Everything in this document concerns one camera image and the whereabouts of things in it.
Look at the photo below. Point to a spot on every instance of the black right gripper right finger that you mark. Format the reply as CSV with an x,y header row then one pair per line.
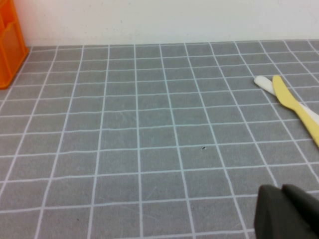
x,y
307,214

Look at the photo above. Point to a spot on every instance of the orange plastic cutlery holder crate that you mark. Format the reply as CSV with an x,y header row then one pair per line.
x,y
10,49

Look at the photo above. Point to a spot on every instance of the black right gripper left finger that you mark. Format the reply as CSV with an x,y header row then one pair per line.
x,y
274,219

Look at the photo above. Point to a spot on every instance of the white plastic utensil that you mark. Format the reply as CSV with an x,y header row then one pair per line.
x,y
263,82

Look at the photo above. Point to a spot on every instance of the grey checkered tablecloth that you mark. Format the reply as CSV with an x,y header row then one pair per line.
x,y
149,124

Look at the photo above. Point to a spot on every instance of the yellow plastic knife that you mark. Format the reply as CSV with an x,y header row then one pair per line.
x,y
286,97

